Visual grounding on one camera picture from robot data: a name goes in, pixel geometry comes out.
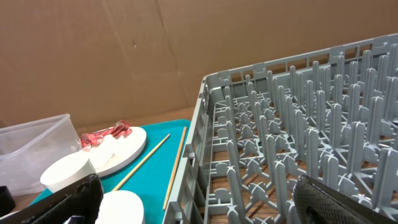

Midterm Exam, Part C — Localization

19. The red wrapper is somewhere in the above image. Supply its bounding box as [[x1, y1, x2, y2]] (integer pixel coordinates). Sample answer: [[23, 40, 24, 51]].
[[80, 120, 132, 147]]

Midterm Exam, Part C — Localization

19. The clear plastic waste bin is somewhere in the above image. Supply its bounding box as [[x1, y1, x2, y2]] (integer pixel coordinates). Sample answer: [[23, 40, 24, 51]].
[[1, 114, 81, 196]]

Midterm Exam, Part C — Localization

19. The left wooden chopstick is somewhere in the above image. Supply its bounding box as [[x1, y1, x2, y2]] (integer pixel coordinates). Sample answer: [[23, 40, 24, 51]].
[[112, 134, 170, 192]]

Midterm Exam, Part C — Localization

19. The wooden chopstick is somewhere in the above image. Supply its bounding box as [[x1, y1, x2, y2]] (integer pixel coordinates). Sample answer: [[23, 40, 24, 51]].
[[162, 127, 187, 211], [112, 134, 170, 192]]

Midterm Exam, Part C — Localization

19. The large white round plate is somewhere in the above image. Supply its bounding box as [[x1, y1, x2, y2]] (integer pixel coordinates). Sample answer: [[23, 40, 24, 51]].
[[72, 126, 147, 178]]

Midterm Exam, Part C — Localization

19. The grey dishwasher rack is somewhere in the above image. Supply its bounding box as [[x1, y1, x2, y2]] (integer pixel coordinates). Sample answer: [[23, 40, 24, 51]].
[[163, 34, 397, 223]]

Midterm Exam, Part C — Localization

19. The white tissue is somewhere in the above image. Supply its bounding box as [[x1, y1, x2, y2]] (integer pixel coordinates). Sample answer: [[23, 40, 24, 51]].
[[82, 135, 129, 170]]

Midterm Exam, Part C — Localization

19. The white plastic cup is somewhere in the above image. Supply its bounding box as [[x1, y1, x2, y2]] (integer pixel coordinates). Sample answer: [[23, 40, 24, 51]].
[[40, 151, 96, 193]]

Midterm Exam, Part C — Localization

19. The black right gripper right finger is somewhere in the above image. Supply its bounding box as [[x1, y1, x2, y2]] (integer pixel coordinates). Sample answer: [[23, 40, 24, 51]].
[[293, 175, 397, 224]]

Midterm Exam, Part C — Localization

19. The right wooden chopstick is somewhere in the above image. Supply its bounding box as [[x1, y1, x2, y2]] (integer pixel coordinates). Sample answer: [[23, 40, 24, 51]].
[[162, 127, 187, 211]]

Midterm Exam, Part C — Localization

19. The teal plastic tray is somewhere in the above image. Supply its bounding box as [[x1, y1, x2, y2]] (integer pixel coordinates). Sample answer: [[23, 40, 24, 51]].
[[30, 119, 192, 224]]

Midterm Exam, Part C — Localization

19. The black waste tray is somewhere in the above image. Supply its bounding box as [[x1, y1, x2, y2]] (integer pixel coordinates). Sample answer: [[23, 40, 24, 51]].
[[0, 186, 16, 217]]

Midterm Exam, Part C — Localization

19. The white small bowl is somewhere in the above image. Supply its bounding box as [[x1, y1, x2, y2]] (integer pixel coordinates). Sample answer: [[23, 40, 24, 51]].
[[95, 190, 146, 224]]

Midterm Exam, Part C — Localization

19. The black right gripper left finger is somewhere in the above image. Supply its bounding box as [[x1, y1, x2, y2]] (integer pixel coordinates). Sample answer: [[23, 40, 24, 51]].
[[1, 174, 104, 224]]

